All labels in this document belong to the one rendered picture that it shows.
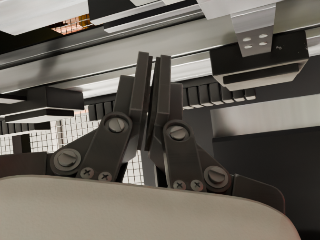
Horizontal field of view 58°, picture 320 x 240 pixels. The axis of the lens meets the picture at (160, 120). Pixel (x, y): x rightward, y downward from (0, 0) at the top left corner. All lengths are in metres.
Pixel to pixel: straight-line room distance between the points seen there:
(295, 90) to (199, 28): 0.32
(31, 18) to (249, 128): 0.22
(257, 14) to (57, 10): 0.17
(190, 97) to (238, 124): 0.39
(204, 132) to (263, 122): 0.52
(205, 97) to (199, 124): 0.15
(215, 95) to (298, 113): 0.39
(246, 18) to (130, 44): 0.28
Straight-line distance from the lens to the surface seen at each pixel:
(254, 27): 0.29
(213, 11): 0.25
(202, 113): 0.72
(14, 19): 0.32
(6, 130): 0.85
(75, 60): 0.56
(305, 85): 0.72
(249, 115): 0.21
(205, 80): 0.60
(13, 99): 0.53
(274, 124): 0.20
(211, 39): 0.47
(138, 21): 0.25
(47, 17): 0.31
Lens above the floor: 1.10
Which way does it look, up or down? 3 degrees down
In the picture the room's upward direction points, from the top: 173 degrees clockwise
